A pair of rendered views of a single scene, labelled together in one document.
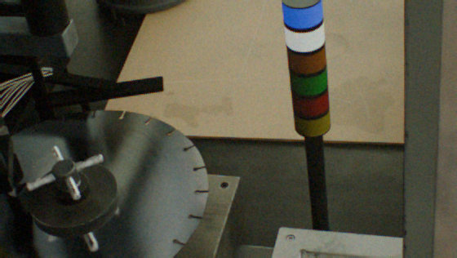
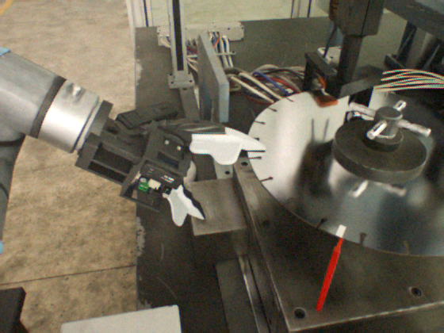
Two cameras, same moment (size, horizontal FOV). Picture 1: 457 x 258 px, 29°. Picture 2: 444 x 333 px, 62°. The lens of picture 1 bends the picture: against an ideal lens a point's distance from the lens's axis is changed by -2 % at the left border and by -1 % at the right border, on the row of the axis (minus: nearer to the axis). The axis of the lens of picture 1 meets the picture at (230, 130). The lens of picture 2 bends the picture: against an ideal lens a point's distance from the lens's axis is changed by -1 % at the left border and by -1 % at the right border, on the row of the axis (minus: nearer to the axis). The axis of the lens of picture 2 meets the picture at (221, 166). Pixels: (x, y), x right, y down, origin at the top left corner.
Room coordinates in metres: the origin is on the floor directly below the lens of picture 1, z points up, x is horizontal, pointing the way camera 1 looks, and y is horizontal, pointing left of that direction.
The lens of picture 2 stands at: (0.43, -0.02, 1.23)
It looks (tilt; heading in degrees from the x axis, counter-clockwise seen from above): 39 degrees down; 60
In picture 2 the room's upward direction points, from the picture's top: straight up
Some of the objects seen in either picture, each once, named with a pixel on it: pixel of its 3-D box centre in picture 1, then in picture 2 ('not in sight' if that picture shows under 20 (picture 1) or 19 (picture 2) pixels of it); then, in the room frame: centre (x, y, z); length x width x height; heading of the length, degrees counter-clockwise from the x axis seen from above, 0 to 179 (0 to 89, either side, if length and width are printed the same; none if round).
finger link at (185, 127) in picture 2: not in sight; (190, 137); (0.59, 0.32, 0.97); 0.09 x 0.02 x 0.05; 149
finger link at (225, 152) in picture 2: not in sight; (227, 150); (0.62, 0.28, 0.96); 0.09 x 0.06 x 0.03; 149
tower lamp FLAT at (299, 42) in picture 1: (304, 30); not in sight; (0.83, -0.10, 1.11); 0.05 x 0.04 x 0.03; 160
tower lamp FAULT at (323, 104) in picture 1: (310, 95); not in sight; (0.83, -0.10, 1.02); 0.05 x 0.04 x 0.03; 160
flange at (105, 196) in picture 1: (71, 191); (380, 140); (0.79, 0.20, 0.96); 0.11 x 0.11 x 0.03
